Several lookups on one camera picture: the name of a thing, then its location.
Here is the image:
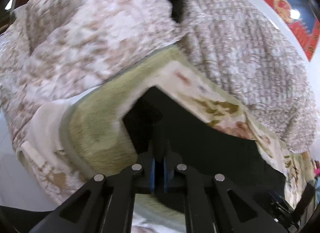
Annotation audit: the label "red wall poster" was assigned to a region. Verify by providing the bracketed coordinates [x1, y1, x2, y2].
[264, 0, 319, 61]

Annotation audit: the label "floral fleece blanket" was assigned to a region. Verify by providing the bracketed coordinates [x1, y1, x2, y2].
[17, 45, 318, 233]

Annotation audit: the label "black pants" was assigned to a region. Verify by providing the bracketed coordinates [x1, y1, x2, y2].
[123, 87, 285, 200]

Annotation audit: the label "quilted beige floral comforter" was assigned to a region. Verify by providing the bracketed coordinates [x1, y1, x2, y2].
[1, 0, 317, 202]

